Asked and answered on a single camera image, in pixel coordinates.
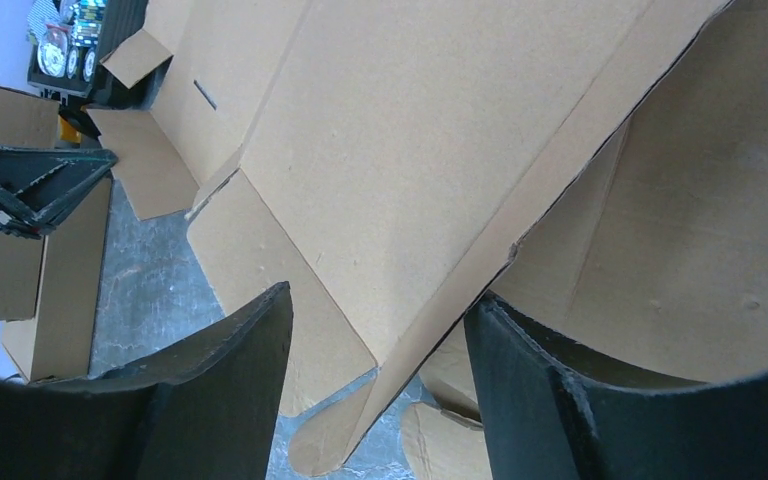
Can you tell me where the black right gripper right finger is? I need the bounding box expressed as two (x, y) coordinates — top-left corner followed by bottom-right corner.
(464, 294), (768, 479)

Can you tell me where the lower flat cardboard sheet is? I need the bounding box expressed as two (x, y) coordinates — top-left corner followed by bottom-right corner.
(401, 1), (768, 479)

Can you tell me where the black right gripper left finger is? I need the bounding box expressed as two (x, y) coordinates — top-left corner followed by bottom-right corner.
(0, 282), (293, 479)

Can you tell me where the black poker chip case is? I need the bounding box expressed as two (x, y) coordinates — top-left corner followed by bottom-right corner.
(27, 1), (148, 108)

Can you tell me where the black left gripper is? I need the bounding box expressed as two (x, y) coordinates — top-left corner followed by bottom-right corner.
(0, 144), (117, 240)

